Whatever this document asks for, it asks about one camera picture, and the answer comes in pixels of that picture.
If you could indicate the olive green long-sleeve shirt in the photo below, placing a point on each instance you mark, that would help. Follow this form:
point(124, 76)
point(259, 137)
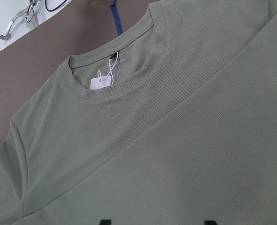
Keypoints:
point(186, 133)

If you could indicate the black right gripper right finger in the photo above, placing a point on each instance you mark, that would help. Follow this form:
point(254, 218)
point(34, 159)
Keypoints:
point(210, 222)

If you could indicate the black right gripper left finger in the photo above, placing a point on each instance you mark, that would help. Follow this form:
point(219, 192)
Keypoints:
point(105, 222)

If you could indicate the white paper garment tag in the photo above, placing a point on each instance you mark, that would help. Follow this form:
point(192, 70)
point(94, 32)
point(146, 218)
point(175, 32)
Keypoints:
point(101, 81)

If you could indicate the silver locking pliers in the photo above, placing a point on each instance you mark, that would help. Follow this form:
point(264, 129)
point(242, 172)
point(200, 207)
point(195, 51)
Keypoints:
point(27, 15)

